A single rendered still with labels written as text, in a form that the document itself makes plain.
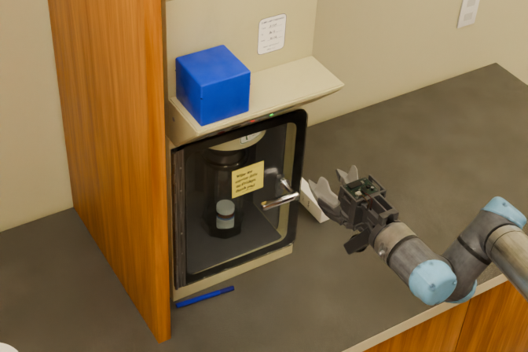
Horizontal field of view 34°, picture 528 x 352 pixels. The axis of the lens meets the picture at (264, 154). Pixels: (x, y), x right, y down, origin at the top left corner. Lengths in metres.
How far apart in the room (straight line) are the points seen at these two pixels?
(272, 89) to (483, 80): 1.28
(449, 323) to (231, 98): 0.96
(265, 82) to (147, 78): 0.30
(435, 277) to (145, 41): 0.63
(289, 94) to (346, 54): 0.85
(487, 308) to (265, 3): 1.08
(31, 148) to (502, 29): 1.54
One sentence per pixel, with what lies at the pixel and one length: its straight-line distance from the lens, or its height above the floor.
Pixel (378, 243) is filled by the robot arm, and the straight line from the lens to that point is 1.59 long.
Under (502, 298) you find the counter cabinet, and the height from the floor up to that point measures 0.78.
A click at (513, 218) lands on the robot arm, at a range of 1.60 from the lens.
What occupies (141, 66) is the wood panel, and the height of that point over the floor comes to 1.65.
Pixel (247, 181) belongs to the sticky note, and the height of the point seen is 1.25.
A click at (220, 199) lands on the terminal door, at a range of 1.82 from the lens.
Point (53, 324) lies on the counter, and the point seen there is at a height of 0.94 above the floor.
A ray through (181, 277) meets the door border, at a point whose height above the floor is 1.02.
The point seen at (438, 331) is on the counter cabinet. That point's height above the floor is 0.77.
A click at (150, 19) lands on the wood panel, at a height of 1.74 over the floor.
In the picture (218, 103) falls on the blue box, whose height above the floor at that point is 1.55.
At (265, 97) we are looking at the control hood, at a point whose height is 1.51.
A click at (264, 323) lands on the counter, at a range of 1.96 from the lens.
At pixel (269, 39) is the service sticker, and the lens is 1.66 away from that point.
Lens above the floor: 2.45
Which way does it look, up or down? 40 degrees down
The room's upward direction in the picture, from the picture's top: 4 degrees clockwise
